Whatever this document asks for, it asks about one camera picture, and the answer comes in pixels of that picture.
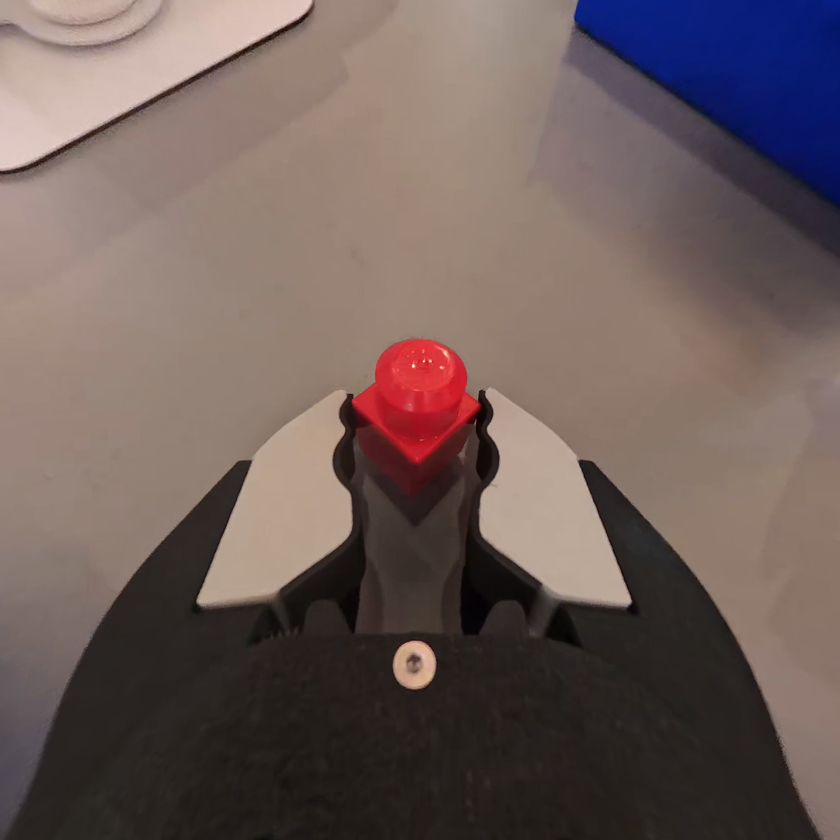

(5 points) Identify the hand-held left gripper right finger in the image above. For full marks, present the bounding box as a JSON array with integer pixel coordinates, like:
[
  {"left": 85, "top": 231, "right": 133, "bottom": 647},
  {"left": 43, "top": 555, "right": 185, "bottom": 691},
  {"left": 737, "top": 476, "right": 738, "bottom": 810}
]
[{"left": 459, "top": 387, "right": 634, "bottom": 636}]

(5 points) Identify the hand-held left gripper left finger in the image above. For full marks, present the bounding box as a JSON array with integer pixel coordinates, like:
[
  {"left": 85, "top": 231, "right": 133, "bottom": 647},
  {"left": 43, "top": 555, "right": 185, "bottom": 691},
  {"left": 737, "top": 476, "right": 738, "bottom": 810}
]
[{"left": 196, "top": 388, "right": 362, "bottom": 634}]

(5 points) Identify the red mega block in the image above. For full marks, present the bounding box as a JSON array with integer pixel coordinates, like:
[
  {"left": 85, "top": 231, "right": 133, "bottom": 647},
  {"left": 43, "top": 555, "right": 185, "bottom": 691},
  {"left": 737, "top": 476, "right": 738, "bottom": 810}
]
[{"left": 352, "top": 338, "right": 482, "bottom": 496}]

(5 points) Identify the blue plastic bin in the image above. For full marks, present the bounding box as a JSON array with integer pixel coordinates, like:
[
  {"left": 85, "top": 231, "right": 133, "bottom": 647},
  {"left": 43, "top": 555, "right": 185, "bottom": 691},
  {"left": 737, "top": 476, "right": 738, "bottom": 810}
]
[{"left": 574, "top": 0, "right": 840, "bottom": 211}]

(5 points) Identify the instruction sheet on white stand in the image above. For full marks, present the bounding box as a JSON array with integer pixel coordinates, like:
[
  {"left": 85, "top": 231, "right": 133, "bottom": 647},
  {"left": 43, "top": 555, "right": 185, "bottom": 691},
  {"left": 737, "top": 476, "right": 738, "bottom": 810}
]
[{"left": 0, "top": 0, "right": 315, "bottom": 175}]

